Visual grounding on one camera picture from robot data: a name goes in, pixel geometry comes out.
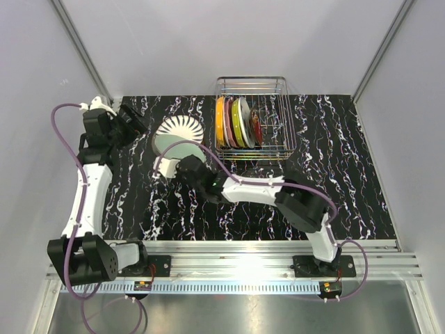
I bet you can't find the aluminium frame post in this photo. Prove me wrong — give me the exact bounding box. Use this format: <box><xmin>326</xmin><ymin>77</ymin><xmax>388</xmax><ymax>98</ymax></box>
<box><xmin>352</xmin><ymin>0</ymin><xmax>416</xmax><ymax>104</ymax></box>
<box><xmin>48</xmin><ymin>0</ymin><xmax>114</xmax><ymax>106</ymax></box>

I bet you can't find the red floral plate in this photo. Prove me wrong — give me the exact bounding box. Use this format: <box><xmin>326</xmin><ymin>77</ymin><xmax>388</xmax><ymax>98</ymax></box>
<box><xmin>250</xmin><ymin>107</ymin><xmax>263</xmax><ymax>146</ymax></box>

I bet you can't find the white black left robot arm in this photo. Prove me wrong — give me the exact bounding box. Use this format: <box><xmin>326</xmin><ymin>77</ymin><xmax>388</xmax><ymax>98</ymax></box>
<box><xmin>47</xmin><ymin>97</ymin><xmax>149</xmax><ymax>287</ymax></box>

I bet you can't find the pink polka dot plate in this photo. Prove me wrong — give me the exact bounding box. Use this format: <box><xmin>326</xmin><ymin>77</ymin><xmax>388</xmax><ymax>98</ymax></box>
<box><xmin>224</xmin><ymin>97</ymin><xmax>238</xmax><ymax>148</ymax></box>

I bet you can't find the lime green polka dot plate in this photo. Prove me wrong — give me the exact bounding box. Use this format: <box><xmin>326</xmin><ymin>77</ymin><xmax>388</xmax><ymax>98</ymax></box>
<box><xmin>231</xmin><ymin>97</ymin><xmax>247</xmax><ymax>148</ymax></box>

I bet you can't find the right aluminium frame post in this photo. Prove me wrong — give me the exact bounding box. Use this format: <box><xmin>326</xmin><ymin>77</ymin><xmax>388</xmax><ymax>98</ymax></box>
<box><xmin>352</xmin><ymin>0</ymin><xmax>416</xmax><ymax>104</ymax></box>

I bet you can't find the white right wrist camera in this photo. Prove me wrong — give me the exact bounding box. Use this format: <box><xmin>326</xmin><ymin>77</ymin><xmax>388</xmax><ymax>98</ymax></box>
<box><xmin>154</xmin><ymin>157</ymin><xmax>179</xmax><ymax>179</ymax></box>

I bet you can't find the white blue striped plate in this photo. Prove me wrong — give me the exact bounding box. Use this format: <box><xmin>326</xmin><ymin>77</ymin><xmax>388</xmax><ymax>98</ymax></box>
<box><xmin>156</xmin><ymin>115</ymin><xmax>204</xmax><ymax>143</ymax></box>

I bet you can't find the metal wire dish rack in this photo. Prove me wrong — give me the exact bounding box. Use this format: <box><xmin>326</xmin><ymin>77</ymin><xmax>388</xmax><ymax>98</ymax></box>
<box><xmin>215</xmin><ymin>76</ymin><xmax>296</xmax><ymax>161</ymax></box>

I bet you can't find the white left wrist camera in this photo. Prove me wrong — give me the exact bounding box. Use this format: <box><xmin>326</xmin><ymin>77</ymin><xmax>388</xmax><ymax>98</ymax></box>
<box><xmin>89</xmin><ymin>95</ymin><xmax>117</xmax><ymax>117</ymax></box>

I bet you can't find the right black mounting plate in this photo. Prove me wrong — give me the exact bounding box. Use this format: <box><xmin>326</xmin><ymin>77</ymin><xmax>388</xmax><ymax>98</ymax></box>
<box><xmin>290</xmin><ymin>255</ymin><xmax>357</xmax><ymax>278</ymax></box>

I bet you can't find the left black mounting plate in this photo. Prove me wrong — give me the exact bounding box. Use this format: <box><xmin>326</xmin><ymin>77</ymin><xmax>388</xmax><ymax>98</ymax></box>
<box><xmin>118</xmin><ymin>255</ymin><xmax>172</xmax><ymax>278</ymax></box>

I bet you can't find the mint green floral plate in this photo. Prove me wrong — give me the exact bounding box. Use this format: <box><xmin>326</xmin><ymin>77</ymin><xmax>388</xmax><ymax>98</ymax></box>
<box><xmin>155</xmin><ymin>134</ymin><xmax>206</xmax><ymax>162</ymax></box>

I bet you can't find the black mounting plate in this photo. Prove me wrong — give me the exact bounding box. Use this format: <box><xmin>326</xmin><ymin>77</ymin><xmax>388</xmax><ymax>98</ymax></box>
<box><xmin>290</xmin><ymin>255</ymin><xmax>357</xmax><ymax>278</ymax></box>
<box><xmin>118</xmin><ymin>255</ymin><xmax>172</xmax><ymax>278</ymax></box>

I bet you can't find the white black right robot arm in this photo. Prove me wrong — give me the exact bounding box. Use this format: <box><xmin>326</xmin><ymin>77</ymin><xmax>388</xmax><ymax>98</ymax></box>
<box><xmin>176</xmin><ymin>155</ymin><xmax>341</xmax><ymax>277</ymax></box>

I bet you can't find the left aluminium frame post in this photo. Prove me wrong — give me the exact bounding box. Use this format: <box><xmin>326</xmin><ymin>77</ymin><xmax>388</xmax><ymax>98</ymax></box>
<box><xmin>48</xmin><ymin>0</ymin><xmax>114</xmax><ymax>106</ymax></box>

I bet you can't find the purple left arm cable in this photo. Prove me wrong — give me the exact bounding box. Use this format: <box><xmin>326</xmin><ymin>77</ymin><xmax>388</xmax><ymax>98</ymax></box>
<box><xmin>51</xmin><ymin>103</ymin><xmax>145</xmax><ymax>334</ymax></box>

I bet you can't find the white slotted cable duct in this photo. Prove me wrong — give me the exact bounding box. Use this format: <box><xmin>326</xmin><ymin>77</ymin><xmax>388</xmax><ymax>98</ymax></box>
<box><xmin>60</xmin><ymin>281</ymin><xmax>323</xmax><ymax>295</ymax></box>

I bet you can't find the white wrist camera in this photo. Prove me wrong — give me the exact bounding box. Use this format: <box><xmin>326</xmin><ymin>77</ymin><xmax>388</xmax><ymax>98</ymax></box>
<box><xmin>154</xmin><ymin>157</ymin><xmax>179</xmax><ymax>179</ymax></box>
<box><xmin>89</xmin><ymin>95</ymin><xmax>117</xmax><ymax>117</ymax></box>

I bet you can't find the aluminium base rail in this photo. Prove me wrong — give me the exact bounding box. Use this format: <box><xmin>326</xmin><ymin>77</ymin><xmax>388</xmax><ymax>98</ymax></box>
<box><xmin>47</xmin><ymin>239</ymin><xmax>425</xmax><ymax>283</ymax></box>

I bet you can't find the white watermelon pattern plate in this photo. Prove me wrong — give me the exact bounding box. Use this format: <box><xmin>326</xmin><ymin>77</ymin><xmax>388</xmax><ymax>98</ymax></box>
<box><xmin>239</xmin><ymin>97</ymin><xmax>255</xmax><ymax>149</ymax></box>

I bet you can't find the yellow polka dot plate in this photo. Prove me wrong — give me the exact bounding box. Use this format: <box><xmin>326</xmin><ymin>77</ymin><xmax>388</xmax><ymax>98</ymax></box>
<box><xmin>215</xmin><ymin>97</ymin><xmax>225</xmax><ymax>146</ymax></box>

